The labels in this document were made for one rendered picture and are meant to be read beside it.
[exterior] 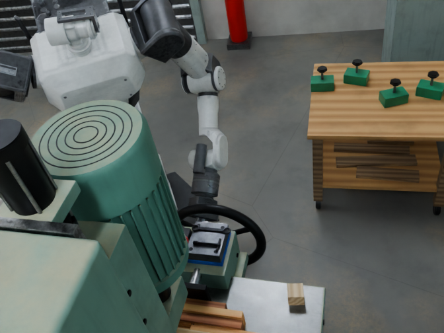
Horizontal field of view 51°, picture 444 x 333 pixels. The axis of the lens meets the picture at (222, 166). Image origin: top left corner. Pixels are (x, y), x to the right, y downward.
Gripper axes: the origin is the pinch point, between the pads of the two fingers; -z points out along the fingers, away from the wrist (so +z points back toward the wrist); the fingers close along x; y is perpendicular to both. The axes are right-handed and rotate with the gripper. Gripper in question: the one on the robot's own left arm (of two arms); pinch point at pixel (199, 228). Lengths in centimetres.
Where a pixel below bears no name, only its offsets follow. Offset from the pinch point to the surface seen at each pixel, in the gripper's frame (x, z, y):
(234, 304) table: 12.2, -20.5, 34.2
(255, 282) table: 7.3, -14.9, 35.5
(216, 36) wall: -111, 178, -163
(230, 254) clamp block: 13.0, -9.0, 31.9
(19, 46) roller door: 3, 164, -299
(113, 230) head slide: 60, -11, 61
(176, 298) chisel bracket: 32, -20, 39
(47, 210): 70, -10, 66
